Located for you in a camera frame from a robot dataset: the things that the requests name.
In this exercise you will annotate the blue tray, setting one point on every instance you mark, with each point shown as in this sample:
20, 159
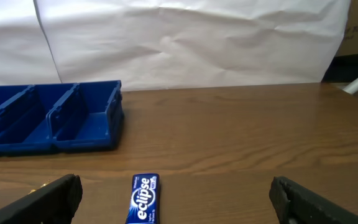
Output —
82, 130

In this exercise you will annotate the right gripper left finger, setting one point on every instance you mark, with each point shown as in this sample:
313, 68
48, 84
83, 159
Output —
42, 205

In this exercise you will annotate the gold candy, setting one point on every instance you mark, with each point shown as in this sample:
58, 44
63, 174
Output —
32, 191

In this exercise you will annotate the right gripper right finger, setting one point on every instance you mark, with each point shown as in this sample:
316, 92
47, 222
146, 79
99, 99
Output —
303, 207

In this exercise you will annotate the blue candy pack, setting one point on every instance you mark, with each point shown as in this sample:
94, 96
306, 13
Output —
143, 199

